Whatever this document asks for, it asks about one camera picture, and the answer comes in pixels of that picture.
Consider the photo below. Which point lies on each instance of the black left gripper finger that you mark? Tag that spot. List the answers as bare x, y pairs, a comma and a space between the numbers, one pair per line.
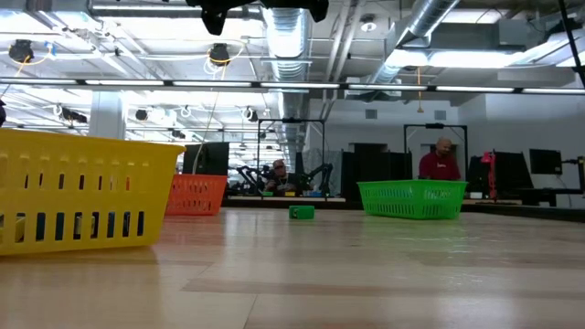
214, 22

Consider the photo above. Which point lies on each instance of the green mini stapler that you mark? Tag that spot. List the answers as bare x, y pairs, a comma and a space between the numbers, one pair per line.
301, 212

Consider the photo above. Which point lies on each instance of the black background robot arm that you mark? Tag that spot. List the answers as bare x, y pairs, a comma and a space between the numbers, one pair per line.
249, 176
322, 173

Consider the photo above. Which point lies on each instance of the long ceiling light strip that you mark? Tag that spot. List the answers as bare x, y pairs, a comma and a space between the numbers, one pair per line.
210, 83

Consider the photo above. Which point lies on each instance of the black monitor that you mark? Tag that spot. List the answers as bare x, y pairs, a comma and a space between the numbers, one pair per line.
546, 161
205, 158

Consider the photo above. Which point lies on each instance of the white pillar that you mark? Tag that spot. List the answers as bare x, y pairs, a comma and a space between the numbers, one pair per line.
107, 114

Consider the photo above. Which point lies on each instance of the person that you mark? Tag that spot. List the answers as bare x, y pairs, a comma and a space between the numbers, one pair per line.
439, 166
279, 180

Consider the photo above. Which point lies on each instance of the orange plastic basket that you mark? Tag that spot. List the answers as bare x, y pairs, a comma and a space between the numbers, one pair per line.
196, 194

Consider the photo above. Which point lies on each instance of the black partition panels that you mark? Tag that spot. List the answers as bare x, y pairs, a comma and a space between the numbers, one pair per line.
375, 164

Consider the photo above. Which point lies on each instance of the yellow plastic basket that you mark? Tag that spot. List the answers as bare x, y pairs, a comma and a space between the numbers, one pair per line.
91, 201

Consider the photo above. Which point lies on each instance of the green plastic basket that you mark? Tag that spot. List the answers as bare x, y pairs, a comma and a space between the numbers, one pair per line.
411, 199

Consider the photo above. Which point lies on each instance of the red hanging object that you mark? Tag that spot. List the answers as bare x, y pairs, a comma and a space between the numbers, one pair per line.
490, 169

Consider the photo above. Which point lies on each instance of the black ceiling camera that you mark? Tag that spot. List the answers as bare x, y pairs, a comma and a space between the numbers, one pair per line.
219, 54
20, 50

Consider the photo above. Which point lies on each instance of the silver round ventilation duct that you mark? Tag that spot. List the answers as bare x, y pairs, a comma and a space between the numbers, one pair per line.
425, 18
288, 41

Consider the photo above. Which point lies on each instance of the black gantry frame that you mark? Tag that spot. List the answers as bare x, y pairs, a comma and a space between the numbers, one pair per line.
434, 125
290, 120

